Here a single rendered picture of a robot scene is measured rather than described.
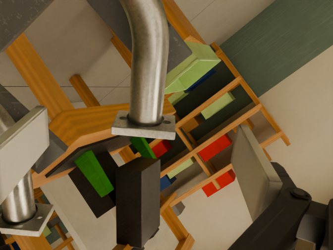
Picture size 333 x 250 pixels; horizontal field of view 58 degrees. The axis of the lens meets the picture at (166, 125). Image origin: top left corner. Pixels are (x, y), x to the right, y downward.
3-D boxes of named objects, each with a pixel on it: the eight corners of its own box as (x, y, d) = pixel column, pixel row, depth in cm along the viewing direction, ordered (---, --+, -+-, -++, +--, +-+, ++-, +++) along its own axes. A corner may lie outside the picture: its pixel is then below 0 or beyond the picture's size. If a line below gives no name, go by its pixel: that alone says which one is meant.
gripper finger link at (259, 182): (268, 181, 14) (284, 182, 14) (237, 123, 20) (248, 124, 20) (254, 231, 15) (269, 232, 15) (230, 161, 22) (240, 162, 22)
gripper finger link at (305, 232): (292, 219, 13) (361, 225, 13) (260, 159, 17) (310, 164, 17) (284, 246, 13) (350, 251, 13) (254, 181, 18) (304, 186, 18)
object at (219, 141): (96, 137, 622) (160, 230, 601) (213, 41, 524) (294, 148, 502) (109, 133, 673) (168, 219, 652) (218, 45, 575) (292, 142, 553)
